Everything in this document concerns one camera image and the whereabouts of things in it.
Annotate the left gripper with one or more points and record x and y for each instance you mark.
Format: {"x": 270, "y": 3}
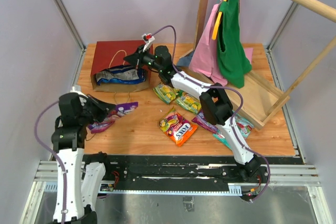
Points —
{"x": 103, "y": 107}

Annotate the blue chip bag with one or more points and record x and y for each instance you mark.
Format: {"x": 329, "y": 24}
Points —
{"x": 122, "y": 74}

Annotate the green snack packet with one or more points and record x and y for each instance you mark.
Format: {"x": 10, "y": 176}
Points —
{"x": 189, "y": 103}

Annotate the red paper bag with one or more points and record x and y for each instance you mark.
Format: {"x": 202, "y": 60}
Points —
{"x": 110, "y": 54}

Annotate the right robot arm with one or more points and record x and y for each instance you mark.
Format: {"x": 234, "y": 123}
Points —
{"x": 215, "y": 103}

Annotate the yellow hanger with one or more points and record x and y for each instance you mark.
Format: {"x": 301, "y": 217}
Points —
{"x": 220, "y": 15}

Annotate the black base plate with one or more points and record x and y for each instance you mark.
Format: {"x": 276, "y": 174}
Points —
{"x": 177, "y": 174}

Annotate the wooden clothes rack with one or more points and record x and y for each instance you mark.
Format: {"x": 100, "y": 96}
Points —
{"x": 262, "y": 99}

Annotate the orange Fox's candy packet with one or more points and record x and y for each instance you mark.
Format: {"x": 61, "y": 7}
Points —
{"x": 176, "y": 127}

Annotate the green shirt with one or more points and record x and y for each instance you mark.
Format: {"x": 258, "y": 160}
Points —
{"x": 232, "y": 61}

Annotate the purple snack packet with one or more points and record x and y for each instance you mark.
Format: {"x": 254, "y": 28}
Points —
{"x": 200, "y": 120}

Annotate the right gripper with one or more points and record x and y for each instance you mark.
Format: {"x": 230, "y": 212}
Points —
{"x": 133, "y": 59}

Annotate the teal Fox's candy packet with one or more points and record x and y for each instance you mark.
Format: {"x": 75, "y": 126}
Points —
{"x": 245, "y": 128}

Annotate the pink shirt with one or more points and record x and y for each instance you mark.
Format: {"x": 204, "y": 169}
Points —
{"x": 205, "y": 56}

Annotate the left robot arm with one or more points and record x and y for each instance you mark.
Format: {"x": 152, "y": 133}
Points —
{"x": 78, "y": 185}

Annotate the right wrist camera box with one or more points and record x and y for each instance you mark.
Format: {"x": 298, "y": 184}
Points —
{"x": 148, "y": 39}

